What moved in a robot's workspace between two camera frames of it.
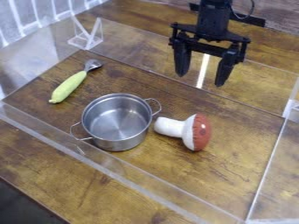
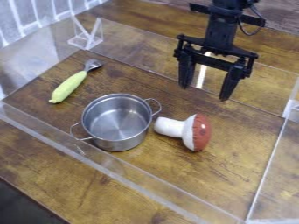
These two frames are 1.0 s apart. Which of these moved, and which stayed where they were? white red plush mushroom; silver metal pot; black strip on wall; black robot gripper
Moved: black robot gripper
Stayed: silver metal pot; black strip on wall; white red plush mushroom
